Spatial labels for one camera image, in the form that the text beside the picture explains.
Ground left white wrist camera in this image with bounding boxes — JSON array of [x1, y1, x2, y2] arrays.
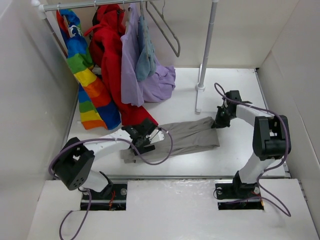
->
[[148, 128, 165, 144]]

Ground purple cable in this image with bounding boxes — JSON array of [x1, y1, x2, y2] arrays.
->
[[47, 127, 174, 240], [213, 82, 292, 218]]

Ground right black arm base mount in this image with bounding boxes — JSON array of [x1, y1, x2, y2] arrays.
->
[[213, 182, 264, 211]]

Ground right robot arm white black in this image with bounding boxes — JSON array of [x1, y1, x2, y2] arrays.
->
[[211, 90, 291, 200]]

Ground aluminium table rail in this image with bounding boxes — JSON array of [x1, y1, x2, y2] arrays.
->
[[108, 175, 233, 180]]

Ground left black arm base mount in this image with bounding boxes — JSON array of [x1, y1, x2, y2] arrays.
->
[[90, 183, 128, 211]]

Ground white clothes rack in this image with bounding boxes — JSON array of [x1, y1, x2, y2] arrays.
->
[[30, 0, 219, 114]]

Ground rainbow striped garment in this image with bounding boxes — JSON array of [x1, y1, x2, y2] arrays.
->
[[56, 9, 121, 130]]

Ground grey trousers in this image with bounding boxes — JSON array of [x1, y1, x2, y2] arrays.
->
[[119, 116, 221, 165]]

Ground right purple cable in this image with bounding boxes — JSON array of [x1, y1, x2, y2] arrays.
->
[[213, 82, 292, 218]]

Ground empty grey hanger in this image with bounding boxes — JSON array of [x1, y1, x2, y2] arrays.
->
[[145, 0, 181, 58]]

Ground red jacket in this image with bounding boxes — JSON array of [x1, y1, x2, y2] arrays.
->
[[86, 4, 158, 130]]

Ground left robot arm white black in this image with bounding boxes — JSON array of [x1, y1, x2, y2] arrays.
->
[[49, 118, 165, 199]]

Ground lilac shirt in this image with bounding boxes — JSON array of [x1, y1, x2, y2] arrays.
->
[[120, 3, 176, 107]]

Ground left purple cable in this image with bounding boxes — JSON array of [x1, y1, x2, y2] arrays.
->
[[47, 127, 174, 240]]

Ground blue denim shorts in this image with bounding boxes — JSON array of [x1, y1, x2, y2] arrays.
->
[[135, 15, 157, 82]]

